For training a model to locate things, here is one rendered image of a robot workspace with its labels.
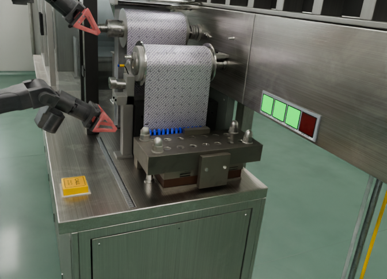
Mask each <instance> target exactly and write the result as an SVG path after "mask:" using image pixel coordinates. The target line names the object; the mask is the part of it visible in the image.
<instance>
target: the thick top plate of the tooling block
mask: <svg viewBox="0 0 387 279"><path fill-rule="evenodd" d="M228 131H229V129H223V130H216V131H210V133H204V134H197V135H184V134H183V133H174V134H166V135H153V136H150V138H151V140H150V141H149V142H142V141H140V140H139V138H140V136H139V137H134V149H133V154H134V155H135V157H136V158H137V160H138V162H139V163H140V165H141V166H142V168H143V169H144V171H145V172H146V174H147V175H155V174H164V173H172V172H178V171H186V170H195V169H198V168H199V157H200V155H203V154H213V153H219V152H229V153H230V154H231V155H230V163H229V165H235V164H240V163H248V162H257V161H260V160H261V153H262V149H263V145H262V144H261V143H259V142H258V141H257V140H255V139H254V138H253V140H252V141H253V143H252V144H245V143H243V142H242V140H243V138H244V135H245V132H243V131H242V130H240V129H238V133H237V134H233V133H229V132H228ZM156 137H160V138H161V139H162V144H163V150H164V151H163V153H160V154H155V153H153V152H152V151H151V150H152V146H153V142H154V139H155V138H156Z"/></svg>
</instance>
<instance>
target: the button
mask: <svg viewBox="0 0 387 279"><path fill-rule="evenodd" d="M61 183H62V190H63V195H64V196H68V195H72V194H80V193H88V184H87V181H86V178H85V176H79V177H70V178H62V179H61Z"/></svg>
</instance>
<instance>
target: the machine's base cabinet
mask: <svg viewBox="0 0 387 279"><path fill-rule="evenodd" d="M42 131H43V141H44V151H45V158H46V162H47V171H48V181H49V184H50V192H51V201H52V209H53V214H54V223H55V231H56V239H57V244H58V253H59V261H60V269H61V274H62V279H252V273H253V267H254V263H255V257H256V251H257V245H258V241H259V235H260V229H261V222H262V219H263V213H264V207H265V201H266V197H265V198H259V199H255V200H249V201H243V202H237V203H233V204H227V205H221V206H217V207H211V208H204V209H198V210H195V211H189V212H183V213H177V214H172V215H167V216H161V217H155V218H151V219H144V220H138V221H132V222H129V223H123V224H117V225H112V226H106V227H100V228H94V229H91V230H84V231H78V232H72V233H68V234H62V235H59V231H58V224H57V219H56V212H55V204H54V196H53V191H52V184H51V176H50V168H49V164H48V156H47V149H46V144H45V136H44V130H43V129H42Z"/></svg>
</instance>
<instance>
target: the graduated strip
mask: <svg viewBox="0 0 387 279"><path fill-rule="evenodd" d="M96 139H97V141H98V144H99V146H100V148H101V150H102V152H103V154H104V156H105V158H106V160H107V162H108V165H109V167H110V169H111V171H112V173H113V176H114V178H115V180H116V182H117V184H118V186H119V188H120V190H121V192H122V194H123V197H124V199H125V201H126V203H127V205H128V207H129V208H134V207H136V205H135V203H134V201H133V199H132V197H131V195H130V193H129V191H128V189H127V187H126V185H125V183H124V181H123V179H122V177H121V175H120V173H119V171H118V169H117V167H116V165H115V163H114V162H113V160H112V158H111V156H110V154H109V152H108V150H107V148H106V146H105V144H104V142H103V140H102V138H101V137H96Z"/></svg>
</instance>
